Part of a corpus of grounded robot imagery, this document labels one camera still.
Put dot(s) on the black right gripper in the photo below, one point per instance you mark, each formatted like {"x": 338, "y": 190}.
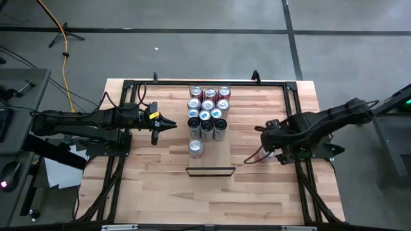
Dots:
{"x": 277, "y": 138}

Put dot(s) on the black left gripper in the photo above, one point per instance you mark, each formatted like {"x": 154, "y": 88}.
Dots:
{"x": 147, "y": 120}

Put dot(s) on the slim silver blue can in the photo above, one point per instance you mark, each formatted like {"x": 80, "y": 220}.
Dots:
{"x": 216, "y": 113}
{"x": 205, "y": 114}
{"x": 193, "y": 112}

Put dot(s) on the red Coca-Cola can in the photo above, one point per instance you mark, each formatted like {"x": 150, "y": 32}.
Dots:
{"x": 196, "y": 93}
{"x": 224, "y": 93}
{"x": 210, "y": 94}

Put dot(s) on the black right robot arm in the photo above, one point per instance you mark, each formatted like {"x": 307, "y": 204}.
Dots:
{"x": 330, "y": 120}

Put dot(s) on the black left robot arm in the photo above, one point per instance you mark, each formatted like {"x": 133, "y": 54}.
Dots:
{"x": 80, "y": 120}

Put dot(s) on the yellow label tag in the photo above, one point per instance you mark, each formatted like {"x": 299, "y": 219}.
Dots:
{"x": 154, "y": 115}

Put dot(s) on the black flat panel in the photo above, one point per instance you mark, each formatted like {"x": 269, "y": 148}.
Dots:
{"x": 57, "y": 157}

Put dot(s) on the white paper sheets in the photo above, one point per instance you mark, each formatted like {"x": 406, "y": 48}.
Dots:
{"x": 61, "y": 174}

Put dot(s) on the black computer with green lights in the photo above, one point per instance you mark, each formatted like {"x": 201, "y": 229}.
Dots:
{"x": 406, "y": 106}

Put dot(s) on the black tripod stand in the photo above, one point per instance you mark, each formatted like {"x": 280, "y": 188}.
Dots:
{"x": 57, "y": 39}

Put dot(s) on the grey side desk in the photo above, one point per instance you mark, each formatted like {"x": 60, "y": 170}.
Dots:
{"x": 35, "y": 75}

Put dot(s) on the small metal hand tool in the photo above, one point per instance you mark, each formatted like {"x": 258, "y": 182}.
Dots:
{"x": 25, "y": 86}

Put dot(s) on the black rig crossbar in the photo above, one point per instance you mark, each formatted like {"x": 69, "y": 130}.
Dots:
{"x": 48, "y": 229}

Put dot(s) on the small black knob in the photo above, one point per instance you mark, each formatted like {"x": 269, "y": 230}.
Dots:
{"x": 33, "y": 214}

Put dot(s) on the black keyboard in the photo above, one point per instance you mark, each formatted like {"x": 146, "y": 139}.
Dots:
{"x": 4, "y": 125}

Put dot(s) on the black computer mouse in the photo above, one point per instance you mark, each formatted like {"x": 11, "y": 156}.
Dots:
{"x": 11, "y": 173}

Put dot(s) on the black aluminium table frame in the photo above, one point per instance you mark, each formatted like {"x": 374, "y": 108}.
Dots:
{"x": 180, "y": 84}

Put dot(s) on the wooden shelf with black frame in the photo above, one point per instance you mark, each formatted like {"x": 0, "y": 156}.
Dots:
{"x": 213, "y": 157}

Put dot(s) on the silver metal bracket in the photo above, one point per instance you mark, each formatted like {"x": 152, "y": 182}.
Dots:
{"x": 119, "y": 227}
{"x": 298, "y": 228}

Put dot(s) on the black neighbouring table frame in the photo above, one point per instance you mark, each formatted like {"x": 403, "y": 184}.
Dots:
{"x": 387, "y": 142}

